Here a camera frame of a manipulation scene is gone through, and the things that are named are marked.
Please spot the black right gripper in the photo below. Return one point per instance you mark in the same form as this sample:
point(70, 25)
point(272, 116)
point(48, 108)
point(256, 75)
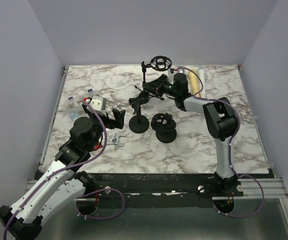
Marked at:
point(155, 87)

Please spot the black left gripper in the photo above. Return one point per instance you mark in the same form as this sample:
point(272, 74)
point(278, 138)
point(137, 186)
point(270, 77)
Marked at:
point(118, 123)

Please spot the black tripod shock mount stand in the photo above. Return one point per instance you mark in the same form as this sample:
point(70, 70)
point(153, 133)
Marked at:
point(159, 64)

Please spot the silver grey microphone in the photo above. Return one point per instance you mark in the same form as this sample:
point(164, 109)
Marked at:
point(181, 70)

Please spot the black round-base clip stand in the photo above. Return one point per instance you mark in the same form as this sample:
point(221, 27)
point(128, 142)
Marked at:
point(139, 123)

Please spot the beige microphone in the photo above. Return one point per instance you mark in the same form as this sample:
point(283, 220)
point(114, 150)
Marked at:
point(194, 82)

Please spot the white microphone silver mesh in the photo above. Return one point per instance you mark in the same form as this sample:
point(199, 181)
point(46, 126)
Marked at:
point(202, 84)

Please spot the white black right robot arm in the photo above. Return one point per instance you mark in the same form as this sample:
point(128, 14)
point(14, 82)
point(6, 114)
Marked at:
point(222, 121)

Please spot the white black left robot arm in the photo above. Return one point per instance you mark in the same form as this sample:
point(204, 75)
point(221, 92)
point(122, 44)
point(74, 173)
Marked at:
point(63, 181)

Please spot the clear plastic screw box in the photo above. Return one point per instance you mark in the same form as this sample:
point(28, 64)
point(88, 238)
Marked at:
point(73, 105)

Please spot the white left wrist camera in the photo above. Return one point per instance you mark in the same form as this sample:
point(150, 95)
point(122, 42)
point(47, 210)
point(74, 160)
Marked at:
point(98, 103)

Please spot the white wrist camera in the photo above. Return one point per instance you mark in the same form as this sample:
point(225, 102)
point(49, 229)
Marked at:
point(98, 103)
point(171, 73)

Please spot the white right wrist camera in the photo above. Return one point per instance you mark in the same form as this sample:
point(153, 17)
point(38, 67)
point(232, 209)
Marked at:
point(171, 73)

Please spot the orange handled adjustable wrench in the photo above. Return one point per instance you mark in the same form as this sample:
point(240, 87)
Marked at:
point(115, 141)

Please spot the black shock mount round stand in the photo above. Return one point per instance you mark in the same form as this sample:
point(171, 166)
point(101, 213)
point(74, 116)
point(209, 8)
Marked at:
point(165, 127)

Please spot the black front mounting rail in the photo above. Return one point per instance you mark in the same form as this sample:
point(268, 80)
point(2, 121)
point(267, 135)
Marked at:
point(159, 191)

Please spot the aluminium extrusion rail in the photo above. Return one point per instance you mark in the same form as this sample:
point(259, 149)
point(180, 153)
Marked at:
point(246, 189)

